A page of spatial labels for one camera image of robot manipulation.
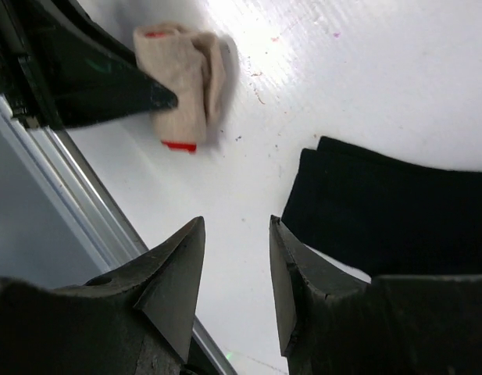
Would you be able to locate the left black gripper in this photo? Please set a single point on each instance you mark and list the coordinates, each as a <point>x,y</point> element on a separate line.
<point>85,75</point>

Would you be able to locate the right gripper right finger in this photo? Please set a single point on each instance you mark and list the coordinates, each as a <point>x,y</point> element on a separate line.
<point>330,322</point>

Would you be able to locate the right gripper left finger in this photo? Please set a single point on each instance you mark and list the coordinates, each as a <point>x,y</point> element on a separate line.
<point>136,319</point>

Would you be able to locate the beige red sock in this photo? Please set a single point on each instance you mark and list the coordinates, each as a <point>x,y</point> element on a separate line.
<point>189,63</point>

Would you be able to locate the black sock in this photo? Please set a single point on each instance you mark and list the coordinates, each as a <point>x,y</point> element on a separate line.
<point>385,216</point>

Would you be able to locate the aluminium front rail frame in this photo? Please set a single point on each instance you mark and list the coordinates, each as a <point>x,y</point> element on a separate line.
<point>59,226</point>

